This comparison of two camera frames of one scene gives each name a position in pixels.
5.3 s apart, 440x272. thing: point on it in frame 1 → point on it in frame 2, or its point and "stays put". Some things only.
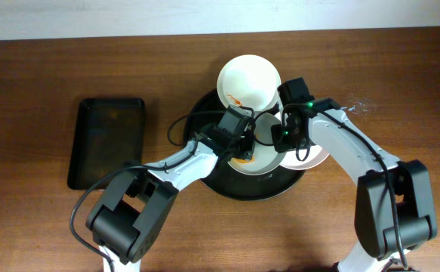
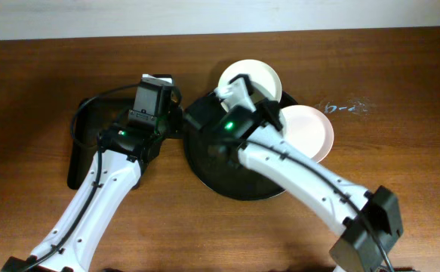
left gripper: x=248 y=141 → x=173 y=119
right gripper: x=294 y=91 → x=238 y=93
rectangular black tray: x=109 y=134 stays put
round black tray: x=203 y=115 stays put
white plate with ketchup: x=249 y=81 stays put
